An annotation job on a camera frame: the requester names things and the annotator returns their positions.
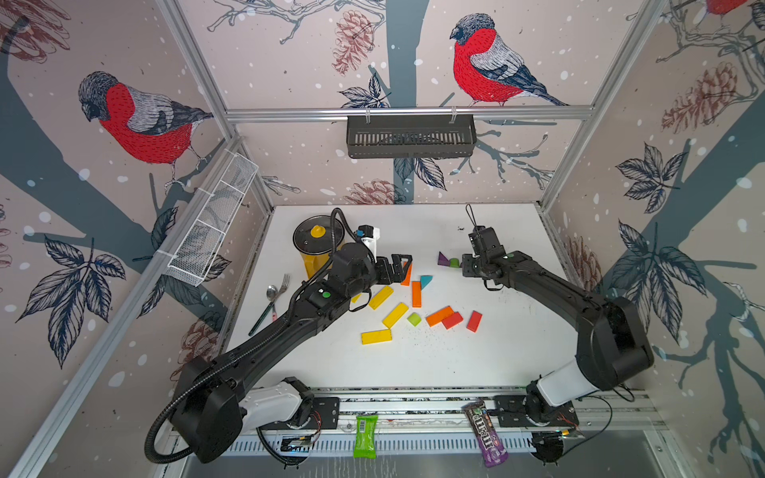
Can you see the yellow pot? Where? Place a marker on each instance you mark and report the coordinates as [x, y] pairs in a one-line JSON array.
[[314, 262]]

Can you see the yellow block centre lower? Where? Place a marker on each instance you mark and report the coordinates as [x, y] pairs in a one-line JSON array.
[[395, 315]]

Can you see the black wire basket shelf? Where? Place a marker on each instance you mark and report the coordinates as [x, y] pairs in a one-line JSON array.
[[411, 137]]

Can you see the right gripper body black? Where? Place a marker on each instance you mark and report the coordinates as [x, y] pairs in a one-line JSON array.
[[473, 265]]

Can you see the teal triangle block centre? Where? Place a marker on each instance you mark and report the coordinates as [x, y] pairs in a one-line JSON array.
[[425, 280]]

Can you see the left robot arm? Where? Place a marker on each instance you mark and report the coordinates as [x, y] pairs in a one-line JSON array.
[[206, 415]]

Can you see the red block left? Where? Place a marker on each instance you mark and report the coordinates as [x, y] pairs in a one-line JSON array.
[[452, 320]]

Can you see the yellow block bottom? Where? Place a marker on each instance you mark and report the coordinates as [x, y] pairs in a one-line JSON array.
[[376, 337]]

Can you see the green snack packet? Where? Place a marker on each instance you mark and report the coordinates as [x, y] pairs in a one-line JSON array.
[[365, 445]]

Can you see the metal spoon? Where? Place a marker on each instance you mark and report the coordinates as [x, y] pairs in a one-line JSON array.
[[264, 314]]

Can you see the yellow block centre upper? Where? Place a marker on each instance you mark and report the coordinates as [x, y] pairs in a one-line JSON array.
[[381, 297]]

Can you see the white wire basket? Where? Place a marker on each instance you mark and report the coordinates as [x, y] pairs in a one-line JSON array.
[[192, 262]]

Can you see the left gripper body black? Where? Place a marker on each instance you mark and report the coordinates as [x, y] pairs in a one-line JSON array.
[[382, 274]]

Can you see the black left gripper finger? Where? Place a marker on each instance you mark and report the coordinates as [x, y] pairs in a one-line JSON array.
[[403, 269], [401, 257]]

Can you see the glass pot lid yellow knob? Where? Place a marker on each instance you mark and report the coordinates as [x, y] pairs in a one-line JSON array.
[[317, 235]]

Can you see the light green small block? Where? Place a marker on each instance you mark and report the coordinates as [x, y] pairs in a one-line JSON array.
[[414, 319]]

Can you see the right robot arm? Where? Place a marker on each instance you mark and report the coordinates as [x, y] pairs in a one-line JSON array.
[[612, 345]]

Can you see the purple candy packet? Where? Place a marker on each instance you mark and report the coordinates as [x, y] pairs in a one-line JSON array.
[[490, 444]]

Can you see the red block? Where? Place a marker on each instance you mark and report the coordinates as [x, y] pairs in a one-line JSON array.
[[452, 320], [474, 322]]

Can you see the red block right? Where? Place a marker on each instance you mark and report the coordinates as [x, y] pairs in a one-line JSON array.
[[474, 322]]

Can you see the orange long block upper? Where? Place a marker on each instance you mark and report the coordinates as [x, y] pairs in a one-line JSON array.
[[408, 277]]

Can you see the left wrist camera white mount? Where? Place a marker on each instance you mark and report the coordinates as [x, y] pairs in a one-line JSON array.
[[369, 235]]

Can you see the orange long block middle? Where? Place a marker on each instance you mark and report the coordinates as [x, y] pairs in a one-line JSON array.
[[416, 294]]

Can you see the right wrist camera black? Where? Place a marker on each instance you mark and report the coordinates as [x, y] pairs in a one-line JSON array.
[[483, 241]]

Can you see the orange long block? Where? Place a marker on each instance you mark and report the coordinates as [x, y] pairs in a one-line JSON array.
[[416, 294], [408, 277]]

